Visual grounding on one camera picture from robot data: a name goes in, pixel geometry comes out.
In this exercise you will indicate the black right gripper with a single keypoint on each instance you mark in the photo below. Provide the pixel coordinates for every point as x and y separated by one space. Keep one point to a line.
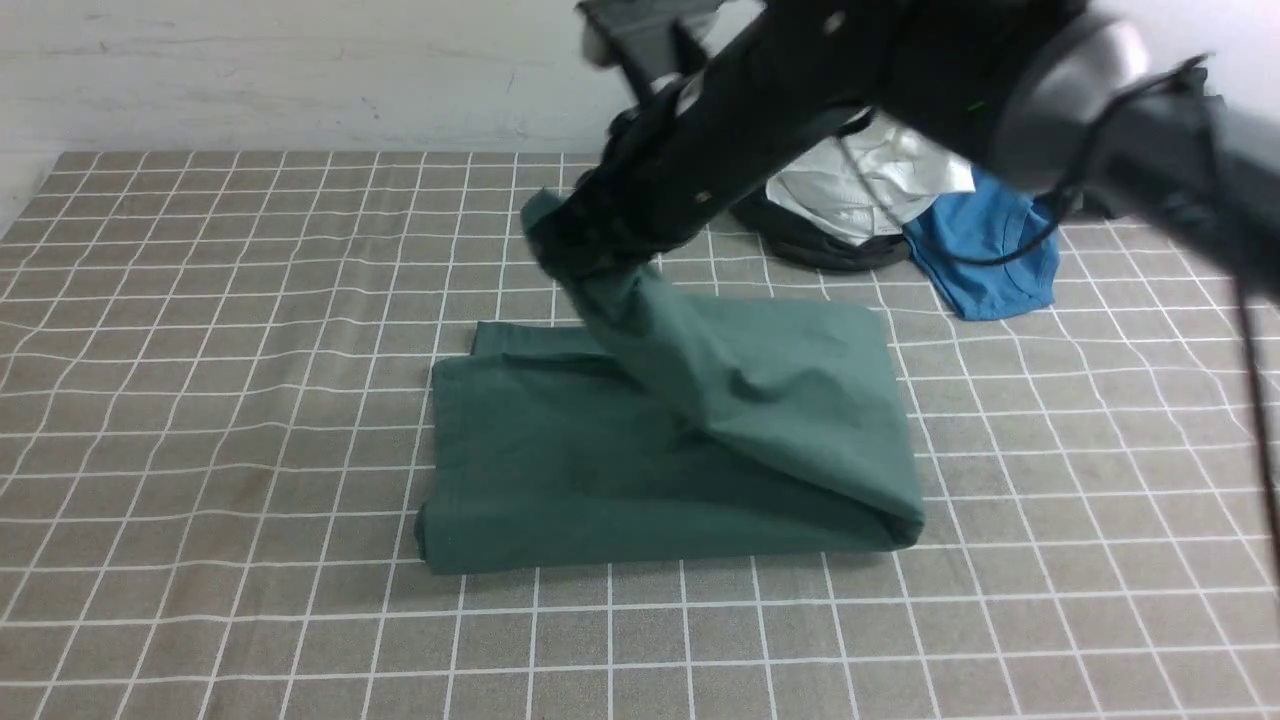
707 130

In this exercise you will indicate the green long-sleeved shirt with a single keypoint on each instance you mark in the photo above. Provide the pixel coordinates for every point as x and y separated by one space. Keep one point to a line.
669 425

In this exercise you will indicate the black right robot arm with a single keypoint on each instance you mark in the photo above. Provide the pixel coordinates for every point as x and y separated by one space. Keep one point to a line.
1044 95

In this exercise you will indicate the blue shirt in pile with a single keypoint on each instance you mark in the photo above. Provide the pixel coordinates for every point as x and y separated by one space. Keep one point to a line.
992 253

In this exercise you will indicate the black garment in pile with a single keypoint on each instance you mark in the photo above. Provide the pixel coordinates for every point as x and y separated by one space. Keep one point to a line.
798 242

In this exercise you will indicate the white garment in pile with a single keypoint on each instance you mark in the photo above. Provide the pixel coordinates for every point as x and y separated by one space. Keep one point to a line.
869 184

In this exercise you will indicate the grey checked tablecloth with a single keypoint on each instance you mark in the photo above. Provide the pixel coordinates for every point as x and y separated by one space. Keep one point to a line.
216 433

